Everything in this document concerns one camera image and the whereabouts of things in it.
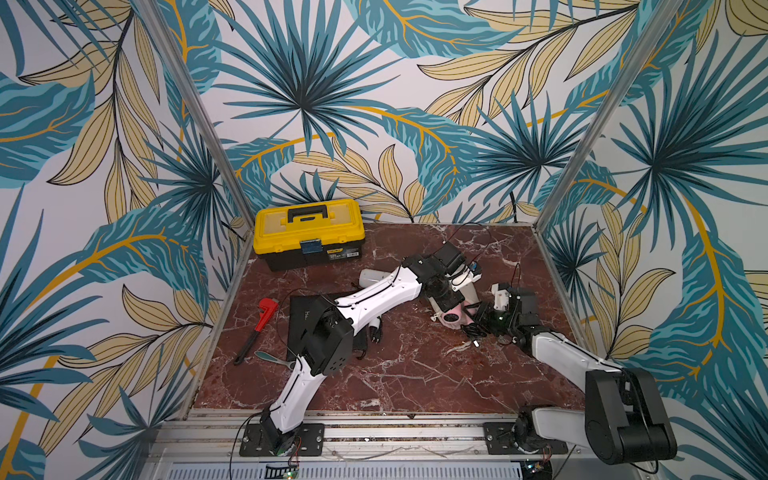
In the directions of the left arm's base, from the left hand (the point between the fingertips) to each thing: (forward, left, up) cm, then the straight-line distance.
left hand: (453, 301), depth 84 cm
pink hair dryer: (-2, -2, -6) cm, 7 cm away
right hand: (+1, -6, -6) cm, 8 cm away
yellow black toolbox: (+21, +44, +3) cm, 49 cm away
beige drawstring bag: (+8, -8, -8) cm, 14 cm away
